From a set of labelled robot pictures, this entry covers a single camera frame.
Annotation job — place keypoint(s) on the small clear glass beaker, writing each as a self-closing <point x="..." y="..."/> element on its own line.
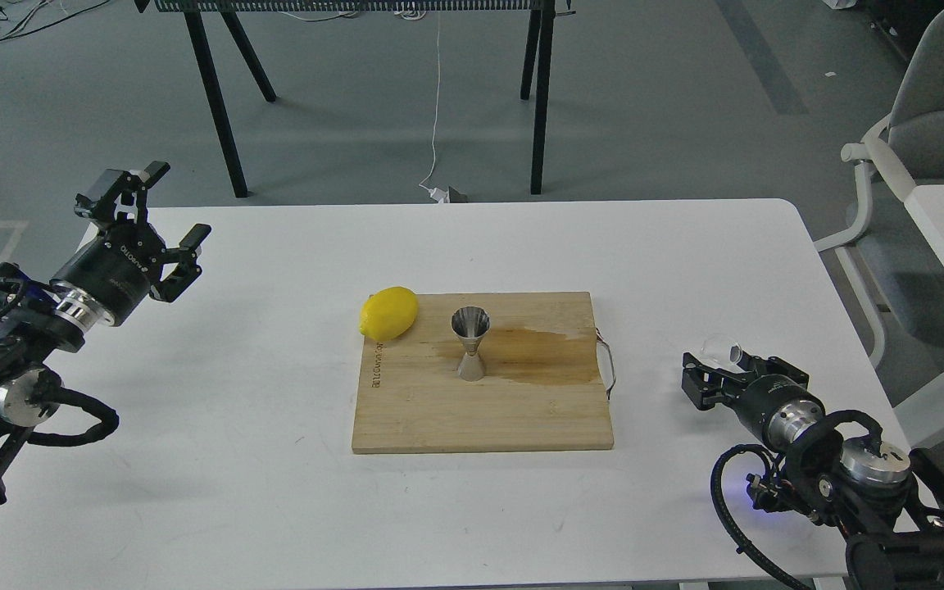
<point x="720" y="350"/>

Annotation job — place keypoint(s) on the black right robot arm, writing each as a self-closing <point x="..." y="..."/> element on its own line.
<point x="834" y="468"/>

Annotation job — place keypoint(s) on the grey office chair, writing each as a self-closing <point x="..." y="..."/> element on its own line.
<point x="902" y="152"/>

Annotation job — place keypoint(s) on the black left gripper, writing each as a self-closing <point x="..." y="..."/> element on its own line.
<point x="127" y="260"/>

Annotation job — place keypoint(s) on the black metal frame table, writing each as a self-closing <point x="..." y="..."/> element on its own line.
<point x="382" y="72"/>

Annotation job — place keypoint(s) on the yellow lemon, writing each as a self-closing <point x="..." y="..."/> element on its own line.
<point x="388" y="313"/>

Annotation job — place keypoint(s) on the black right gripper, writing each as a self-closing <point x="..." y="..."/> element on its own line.
<point x="769" y="395"/>

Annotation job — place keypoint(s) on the bamboo cutting board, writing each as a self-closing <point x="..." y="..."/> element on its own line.
<point x="542" y="388"/>

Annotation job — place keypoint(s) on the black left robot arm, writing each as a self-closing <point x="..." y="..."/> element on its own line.
<point x="35" y="406"/>

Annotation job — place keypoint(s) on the steel double jigger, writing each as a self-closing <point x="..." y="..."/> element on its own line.
<point x="471" y="324"/>

